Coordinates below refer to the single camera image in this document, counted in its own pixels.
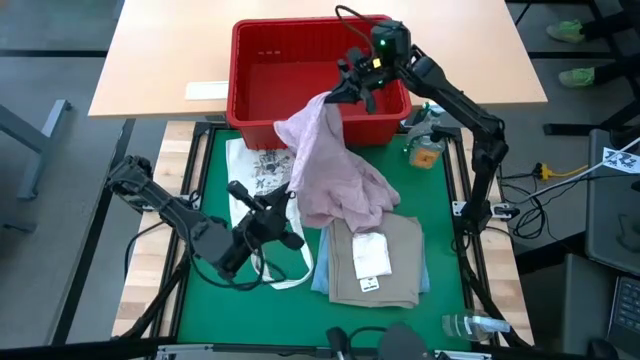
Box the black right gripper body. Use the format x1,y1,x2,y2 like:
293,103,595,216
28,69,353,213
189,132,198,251
338,19,414,97

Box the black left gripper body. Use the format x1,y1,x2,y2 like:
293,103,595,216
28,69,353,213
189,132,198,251
219,197,291,279

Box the white printed tote bag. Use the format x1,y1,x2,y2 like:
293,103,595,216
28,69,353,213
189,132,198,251
224,137,316,292

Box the light blue denim jeans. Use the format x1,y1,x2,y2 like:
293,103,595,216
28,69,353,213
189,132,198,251
310,227,432,296

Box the pink garment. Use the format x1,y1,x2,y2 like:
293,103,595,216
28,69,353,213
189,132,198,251
273,91,402,234

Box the beige garment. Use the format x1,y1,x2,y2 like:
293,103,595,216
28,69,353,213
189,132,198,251
327,212,426,309

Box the red plastic laundry basket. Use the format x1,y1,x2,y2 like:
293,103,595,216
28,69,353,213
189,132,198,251
225,14,413,153

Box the spray bottle with orange label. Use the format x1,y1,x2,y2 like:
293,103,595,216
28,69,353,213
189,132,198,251
402,102,452,171

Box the green table mat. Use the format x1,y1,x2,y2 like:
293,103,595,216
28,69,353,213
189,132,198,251
177,128,471,351

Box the white rectangular card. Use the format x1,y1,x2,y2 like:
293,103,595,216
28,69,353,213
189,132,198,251
184,80,230,102

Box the black rounded device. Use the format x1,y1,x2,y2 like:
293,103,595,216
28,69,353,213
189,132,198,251
324,322,437,360

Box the light wooden desk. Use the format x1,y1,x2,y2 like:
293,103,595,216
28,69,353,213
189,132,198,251
88,0,549,120

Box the person's green shoe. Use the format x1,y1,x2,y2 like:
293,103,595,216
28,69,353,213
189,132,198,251
545,18,586,45
558,66,597,90

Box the clear plastic spray bottle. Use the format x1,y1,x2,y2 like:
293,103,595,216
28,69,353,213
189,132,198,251
441,309,512,343

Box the grey metal table leg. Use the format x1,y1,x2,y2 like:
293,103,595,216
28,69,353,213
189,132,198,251
0,98,74,234

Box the person's leg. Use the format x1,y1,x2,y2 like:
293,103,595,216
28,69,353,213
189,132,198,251
579,8,640,42
592,58,640,85

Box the white printed flag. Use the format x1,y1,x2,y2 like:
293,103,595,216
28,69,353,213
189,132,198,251
527,134,640,201

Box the grey chair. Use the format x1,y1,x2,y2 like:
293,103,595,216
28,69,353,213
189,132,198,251
584,128,640,276

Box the grey box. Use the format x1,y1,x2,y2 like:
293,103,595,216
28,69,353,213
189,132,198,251
559,253,617,356

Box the dark laptop keyboard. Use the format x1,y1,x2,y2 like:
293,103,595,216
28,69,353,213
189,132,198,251
606,275,640,346

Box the black computer mouse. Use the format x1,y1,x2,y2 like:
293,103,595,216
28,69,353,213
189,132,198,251
587,338,620,360

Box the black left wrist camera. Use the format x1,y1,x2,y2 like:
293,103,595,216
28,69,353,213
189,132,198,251
269,180,297,205

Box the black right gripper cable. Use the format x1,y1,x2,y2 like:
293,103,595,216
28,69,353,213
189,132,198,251
333,4,381,56

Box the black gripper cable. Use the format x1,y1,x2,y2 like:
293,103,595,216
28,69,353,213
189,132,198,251
188,214,290,293
333,4,381,56

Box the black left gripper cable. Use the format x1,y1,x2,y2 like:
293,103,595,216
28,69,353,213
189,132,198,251
188,214,290,293

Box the black left arm base cable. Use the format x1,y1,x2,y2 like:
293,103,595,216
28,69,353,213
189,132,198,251
123,219,169,280

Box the black metal rig frame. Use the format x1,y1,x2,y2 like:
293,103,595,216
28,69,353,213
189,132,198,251
112,119,534,354

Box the yellow power cord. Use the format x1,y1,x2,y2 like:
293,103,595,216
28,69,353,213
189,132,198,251
536,161,592,183

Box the black floor cable bundle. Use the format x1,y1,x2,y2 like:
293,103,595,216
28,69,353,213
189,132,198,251
498,167,554,241

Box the black desk base frame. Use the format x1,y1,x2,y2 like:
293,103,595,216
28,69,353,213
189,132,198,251
542,0,640,137

